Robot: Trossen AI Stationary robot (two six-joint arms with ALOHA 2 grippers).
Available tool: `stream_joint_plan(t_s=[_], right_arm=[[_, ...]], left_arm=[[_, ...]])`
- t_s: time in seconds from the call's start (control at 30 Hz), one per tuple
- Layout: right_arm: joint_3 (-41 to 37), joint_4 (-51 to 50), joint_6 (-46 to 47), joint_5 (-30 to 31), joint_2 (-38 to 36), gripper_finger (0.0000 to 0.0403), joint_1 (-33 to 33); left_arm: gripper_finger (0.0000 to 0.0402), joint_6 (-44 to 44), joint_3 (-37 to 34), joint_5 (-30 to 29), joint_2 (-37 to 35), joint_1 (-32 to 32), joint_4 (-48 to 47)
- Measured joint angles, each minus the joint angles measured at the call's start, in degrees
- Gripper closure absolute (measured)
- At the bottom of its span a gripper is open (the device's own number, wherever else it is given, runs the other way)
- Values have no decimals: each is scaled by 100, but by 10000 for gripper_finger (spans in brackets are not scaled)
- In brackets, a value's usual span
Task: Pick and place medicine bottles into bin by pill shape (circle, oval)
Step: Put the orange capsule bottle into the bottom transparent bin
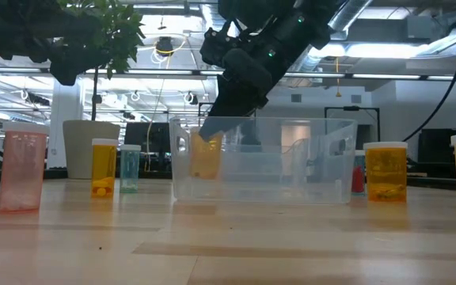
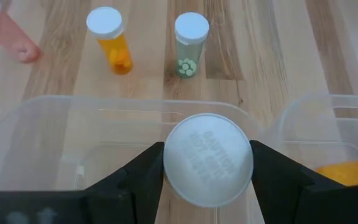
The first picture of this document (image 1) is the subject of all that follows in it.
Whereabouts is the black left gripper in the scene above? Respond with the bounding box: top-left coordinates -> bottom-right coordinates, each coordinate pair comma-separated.
0,0 -> 106,86

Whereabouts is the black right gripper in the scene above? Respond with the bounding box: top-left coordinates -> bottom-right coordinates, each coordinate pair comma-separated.
198,37 -> 275,143

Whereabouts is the medium orange pill bottle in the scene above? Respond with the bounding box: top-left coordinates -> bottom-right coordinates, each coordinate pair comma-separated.
189,127 -> 224,181

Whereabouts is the small amber pill bottle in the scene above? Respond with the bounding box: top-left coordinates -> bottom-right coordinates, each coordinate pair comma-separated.
90,138 -> 119,199

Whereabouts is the large pink pill bottle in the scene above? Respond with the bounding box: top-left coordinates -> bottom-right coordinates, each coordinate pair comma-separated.
0,121 -> 51,215

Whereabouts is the teal pill bottle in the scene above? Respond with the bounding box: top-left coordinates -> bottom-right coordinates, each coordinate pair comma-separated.
119,144 -> 143,194

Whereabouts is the large orange pill bottle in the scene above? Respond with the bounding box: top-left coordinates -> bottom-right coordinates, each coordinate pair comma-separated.
363,141 -> 409,203

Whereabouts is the clear plastic bin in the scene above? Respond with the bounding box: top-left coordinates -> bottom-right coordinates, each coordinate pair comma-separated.
168,116 -> 359,206

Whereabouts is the green leafy tree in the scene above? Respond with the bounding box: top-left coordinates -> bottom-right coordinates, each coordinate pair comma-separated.
53,0 -> 146,122

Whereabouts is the white building column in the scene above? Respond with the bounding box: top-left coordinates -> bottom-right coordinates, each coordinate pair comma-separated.
47,78 -> 86,170

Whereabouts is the black monitor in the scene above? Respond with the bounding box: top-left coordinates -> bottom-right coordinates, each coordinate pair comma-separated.
123,121 -> 170,154

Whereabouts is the beige plant pot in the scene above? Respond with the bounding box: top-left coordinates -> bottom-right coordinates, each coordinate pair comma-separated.
62,120 -> 121,180

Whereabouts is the black cabinet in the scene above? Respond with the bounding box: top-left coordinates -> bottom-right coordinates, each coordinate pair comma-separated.
417,127 -> 454,180

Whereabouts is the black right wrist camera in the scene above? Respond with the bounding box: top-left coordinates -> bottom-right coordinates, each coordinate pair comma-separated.
199,26 -> 233,67

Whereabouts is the black ceiling cable reel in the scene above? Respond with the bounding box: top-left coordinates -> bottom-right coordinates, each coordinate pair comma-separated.
154,36 -> 176,56

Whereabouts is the pale yellow hanging cord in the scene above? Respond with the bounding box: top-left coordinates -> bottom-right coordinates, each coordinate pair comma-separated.
144,53 -> 168,172

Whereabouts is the black stand frame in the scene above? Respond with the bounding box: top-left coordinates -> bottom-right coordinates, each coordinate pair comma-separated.
325,105 -> 381,159

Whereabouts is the silver spiral air duct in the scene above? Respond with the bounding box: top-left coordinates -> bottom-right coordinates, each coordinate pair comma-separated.
328,0 -> 374,35

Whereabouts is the grey rectangular air duct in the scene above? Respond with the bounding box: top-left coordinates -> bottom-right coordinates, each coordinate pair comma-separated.
330,17 -> 435,44

